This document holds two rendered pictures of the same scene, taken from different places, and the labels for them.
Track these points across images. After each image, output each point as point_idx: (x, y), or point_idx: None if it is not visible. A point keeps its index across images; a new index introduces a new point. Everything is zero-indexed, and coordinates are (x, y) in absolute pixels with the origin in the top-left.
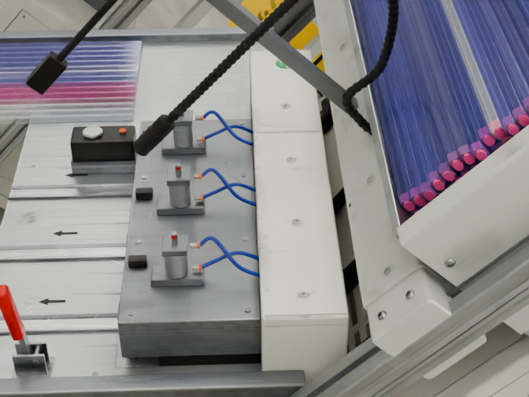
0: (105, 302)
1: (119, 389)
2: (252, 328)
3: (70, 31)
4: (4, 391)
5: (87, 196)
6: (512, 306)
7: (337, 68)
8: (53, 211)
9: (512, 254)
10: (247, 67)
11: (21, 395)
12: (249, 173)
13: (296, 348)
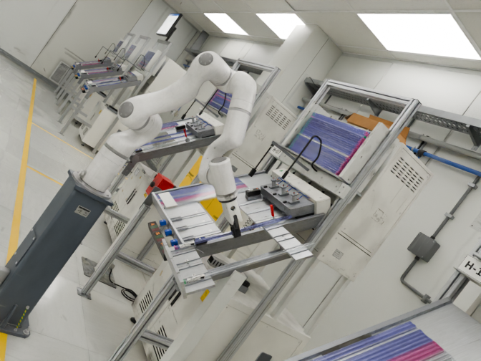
0: (277, 214)
1: (294, 221)
2: (313, 205)
3: None
4: None
5: (255, 202)
6: (360, 184)
7: (297, 166)
8: (250, 205)
9: (357, 175)
10: (265, 177)
11: None
12: (290, 188)
13: (322, 207)
